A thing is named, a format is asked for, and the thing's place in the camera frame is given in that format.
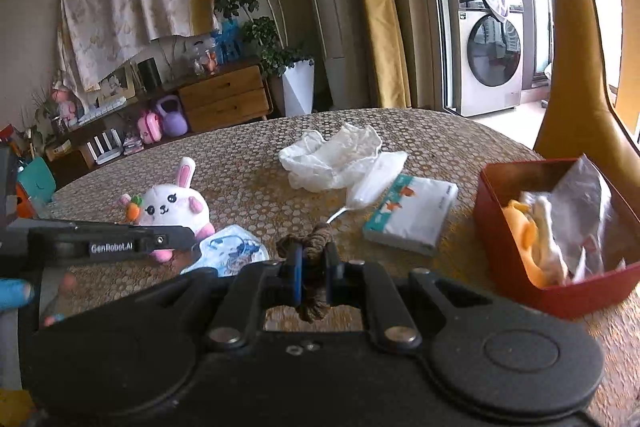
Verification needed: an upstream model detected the purple kettlebell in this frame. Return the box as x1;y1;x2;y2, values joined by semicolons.
154;95;190;137

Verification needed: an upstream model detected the clear plastic packet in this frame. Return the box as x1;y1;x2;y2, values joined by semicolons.
550;155;627;284

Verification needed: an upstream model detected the yellow curtain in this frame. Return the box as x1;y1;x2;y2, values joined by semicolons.
347;0;412;110

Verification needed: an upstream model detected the silver washing machine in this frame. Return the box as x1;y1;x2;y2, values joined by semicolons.
446;0;526;118

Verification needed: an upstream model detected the red box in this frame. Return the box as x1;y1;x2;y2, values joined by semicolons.
473;158;640;321

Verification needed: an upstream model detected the blue face mask packet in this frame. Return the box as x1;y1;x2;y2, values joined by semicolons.
181;224;269;279

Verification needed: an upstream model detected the orange duck toy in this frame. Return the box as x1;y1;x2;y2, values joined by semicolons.
502;201;547;289

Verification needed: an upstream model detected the white keyboard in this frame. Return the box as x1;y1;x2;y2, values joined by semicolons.
77;97;127;126

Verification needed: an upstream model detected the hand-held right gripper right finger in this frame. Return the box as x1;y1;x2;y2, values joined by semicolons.
324;244;453;349

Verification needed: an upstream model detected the white plastic bag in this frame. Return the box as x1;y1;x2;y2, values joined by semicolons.
278;124;385;194

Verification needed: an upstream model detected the wooden drawer cabinet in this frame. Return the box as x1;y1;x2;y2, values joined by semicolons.
176;64;274;134

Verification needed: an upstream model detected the white drawstring pouch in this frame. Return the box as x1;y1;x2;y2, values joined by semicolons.
326;151;409;225

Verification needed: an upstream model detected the pink toy case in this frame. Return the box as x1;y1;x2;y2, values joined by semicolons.
137;110;164;144

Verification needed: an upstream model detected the person's left hand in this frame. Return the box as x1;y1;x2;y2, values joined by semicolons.
43;273;79;328

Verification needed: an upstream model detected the yellow chair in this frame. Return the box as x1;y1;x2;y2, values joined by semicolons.
532;0;640;168

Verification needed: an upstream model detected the white tissue pack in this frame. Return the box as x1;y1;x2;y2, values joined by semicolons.
362;174;459;256

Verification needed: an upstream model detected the floral sheet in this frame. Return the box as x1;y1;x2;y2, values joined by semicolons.
56;0;195;94

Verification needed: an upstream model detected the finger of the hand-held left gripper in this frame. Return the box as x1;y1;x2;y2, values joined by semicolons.
9;216;197;262

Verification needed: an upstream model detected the brown scrunchie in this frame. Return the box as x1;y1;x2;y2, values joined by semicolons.
276;222;340;324

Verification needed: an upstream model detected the teal bag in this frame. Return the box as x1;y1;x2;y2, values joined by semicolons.
17;156;57;208

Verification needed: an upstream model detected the black cylinder speaker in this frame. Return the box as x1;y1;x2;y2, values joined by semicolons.
137;57;162;90

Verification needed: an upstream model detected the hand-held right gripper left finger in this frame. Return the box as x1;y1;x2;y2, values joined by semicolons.
206;246;306;344

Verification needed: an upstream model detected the white planter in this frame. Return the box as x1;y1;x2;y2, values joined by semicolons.
281;59;316;118

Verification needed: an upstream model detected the white bunny plush toy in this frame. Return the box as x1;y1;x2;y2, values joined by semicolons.
119;157;216;264

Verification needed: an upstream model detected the photo frame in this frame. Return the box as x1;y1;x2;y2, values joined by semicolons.
97;67;136;106

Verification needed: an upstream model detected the pink plush doll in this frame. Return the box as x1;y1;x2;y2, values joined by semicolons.
52;82;79;128

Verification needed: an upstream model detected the white router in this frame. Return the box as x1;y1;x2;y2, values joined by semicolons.
82;129;124;166

